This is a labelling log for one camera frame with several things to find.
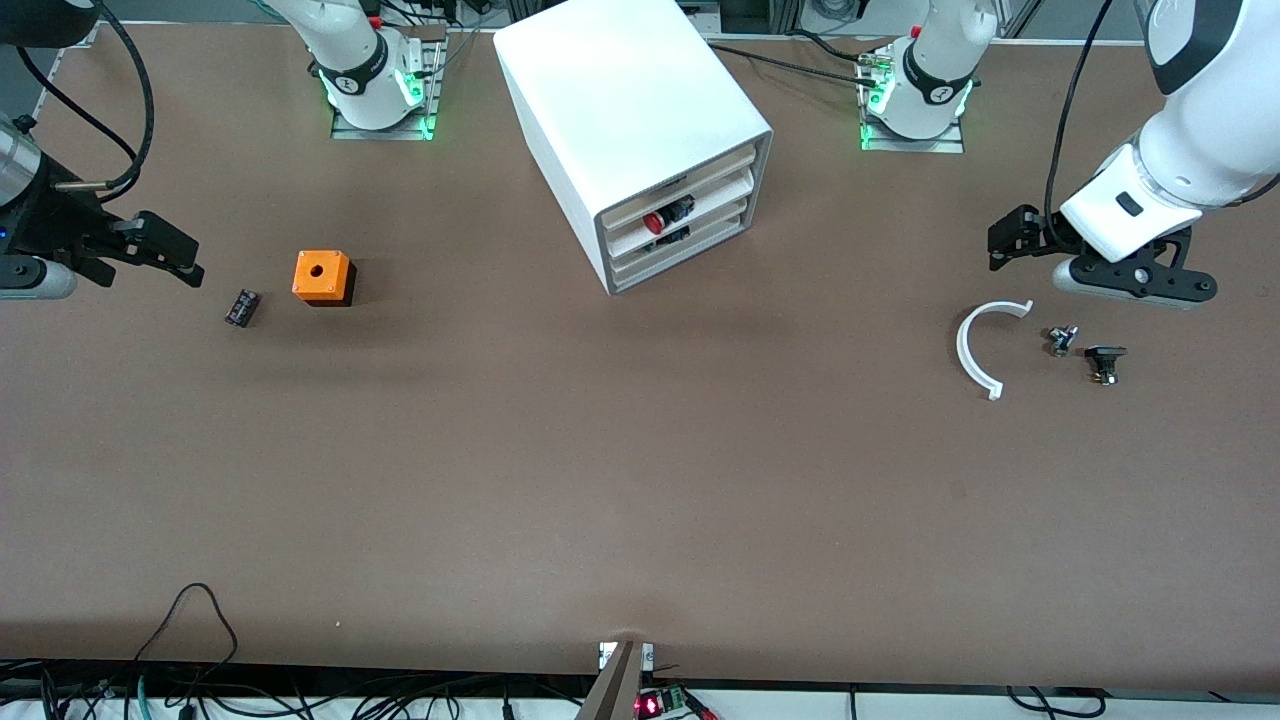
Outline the white drawer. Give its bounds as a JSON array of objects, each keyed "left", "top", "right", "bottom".
[
  {"left": 605, "top": 172, "right": 756, "bottom": 259},
  {"left": 598, "top": 143, "right": 758, "bottom": 233},
  {"left": 608, "top": 205, "right": 753, "bottom": 286}
]

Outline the red push button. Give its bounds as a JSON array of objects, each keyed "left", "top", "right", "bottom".
[{"left": 643, "top": 196, "right": 697, "bottom": 237}]

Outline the white drawer cabinet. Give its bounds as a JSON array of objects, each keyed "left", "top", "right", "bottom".
[{"left": 493, "top": 0, "right": 774, "bottom": 296}]

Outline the white curved plastic arc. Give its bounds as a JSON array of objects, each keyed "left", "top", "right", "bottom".
[{"left": 956, "top": 300, "right": 1035, "bottom": 401}]

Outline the orange box with hole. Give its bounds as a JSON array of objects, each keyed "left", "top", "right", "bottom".
[{"left": 292, "top": 250, "right": 358, "bottom": 307}]

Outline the circuit board with red light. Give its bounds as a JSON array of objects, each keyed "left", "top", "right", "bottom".
[{"left": 635, "top": 685, "right": 716, "bottom": 720}]

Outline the small black switch part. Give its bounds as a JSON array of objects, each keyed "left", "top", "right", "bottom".
[{"left": 1085, "top": 345, "right": 1129, "bottom": 387}]

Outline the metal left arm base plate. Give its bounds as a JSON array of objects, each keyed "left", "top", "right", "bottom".
[{"left": 858, "top": 45, "right": 966, "bottom": 154}]

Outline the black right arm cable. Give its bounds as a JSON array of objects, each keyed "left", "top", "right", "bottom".
[{"left": 18, "top": 0, "right": 156, "bottom": 201}]

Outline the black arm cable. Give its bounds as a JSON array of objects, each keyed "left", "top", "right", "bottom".
[
  {"left": 1044, "top": 0, "right": 1116, "bottom": 251},
  {"left": 18, "top": 0, "right": 156, "bottom": 201}
]

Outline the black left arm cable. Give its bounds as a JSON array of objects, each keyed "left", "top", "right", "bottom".
[{"left": 1044, "top": 0, "right": 1116, "bottom": 251}]

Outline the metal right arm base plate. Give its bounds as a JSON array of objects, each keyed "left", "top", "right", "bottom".
[{"left": 330, "top": 25, "right": 448, "bottom": 141}]

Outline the black cable loop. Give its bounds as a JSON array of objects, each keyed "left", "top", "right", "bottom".
[{"left": 133, "top": 583, "right": 241, "bottom": 691}]

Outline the black cable tangle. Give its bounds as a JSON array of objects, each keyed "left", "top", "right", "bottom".
[{"left": 0, "top": 655, "right": 601, "bottom": 720}]

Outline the grey metal camera bracket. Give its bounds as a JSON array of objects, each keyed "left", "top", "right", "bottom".
[{"left": 575, "top": 640, "right": 656, "bottom": 720}]

